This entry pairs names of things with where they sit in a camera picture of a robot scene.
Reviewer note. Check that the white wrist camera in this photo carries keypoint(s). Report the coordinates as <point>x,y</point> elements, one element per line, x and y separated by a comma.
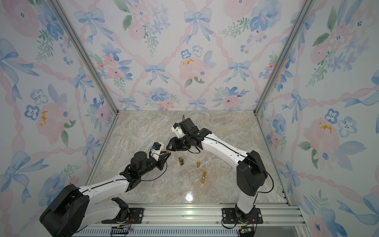
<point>156,150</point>
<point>176,128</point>

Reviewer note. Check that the small yellow green box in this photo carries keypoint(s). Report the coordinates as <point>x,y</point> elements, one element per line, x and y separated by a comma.
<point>181,161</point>

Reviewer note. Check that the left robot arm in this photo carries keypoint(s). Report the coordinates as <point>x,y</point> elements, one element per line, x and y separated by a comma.
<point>78,207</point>

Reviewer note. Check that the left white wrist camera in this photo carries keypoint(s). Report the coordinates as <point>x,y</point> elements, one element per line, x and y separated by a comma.
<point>156,150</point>

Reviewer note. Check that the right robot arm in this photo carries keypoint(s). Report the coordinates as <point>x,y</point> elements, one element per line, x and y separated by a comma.
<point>251,173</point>

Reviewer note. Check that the aluminium corner post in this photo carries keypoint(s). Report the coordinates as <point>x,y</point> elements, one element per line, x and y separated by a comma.
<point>287,47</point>
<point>68,27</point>

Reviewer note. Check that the green circuit board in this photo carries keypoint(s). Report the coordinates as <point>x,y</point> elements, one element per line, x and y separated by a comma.
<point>246,232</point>

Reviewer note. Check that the left aluminium corner post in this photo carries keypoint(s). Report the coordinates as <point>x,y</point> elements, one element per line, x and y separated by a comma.
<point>68,27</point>

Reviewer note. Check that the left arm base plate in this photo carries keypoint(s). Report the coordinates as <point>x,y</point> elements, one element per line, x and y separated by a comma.
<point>133,215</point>

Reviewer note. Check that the right aluminium corner post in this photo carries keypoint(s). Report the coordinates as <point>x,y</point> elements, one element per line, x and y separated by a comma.
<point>287,47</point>

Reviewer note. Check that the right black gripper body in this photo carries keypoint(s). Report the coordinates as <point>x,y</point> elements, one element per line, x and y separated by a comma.
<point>184,142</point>

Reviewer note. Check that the black connector with wires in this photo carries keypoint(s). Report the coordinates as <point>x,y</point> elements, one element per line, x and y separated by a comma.
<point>119,231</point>

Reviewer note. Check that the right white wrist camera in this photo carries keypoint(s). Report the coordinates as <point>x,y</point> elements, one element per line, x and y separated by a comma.
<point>176,128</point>

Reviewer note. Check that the aluminium front rail frame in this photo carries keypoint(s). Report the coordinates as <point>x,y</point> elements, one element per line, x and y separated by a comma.
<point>205,220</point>

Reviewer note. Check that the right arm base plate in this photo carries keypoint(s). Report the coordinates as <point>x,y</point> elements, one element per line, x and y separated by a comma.
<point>234,215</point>

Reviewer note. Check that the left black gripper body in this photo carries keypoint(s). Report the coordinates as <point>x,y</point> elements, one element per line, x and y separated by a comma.
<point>160,163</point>

